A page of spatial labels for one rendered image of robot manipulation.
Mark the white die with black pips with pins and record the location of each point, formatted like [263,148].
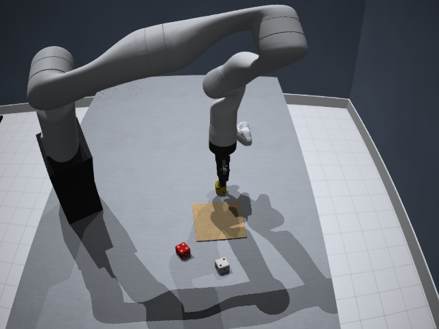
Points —
[222,265]

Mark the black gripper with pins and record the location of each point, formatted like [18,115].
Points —
[222,159]

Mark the red die with white pips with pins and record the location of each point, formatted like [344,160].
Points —
[183,250]

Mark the yellow die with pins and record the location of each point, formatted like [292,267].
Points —
[219,190]

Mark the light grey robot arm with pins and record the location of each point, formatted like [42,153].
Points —
[54,84]

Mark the tan flat mat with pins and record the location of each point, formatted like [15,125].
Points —
[218,221]

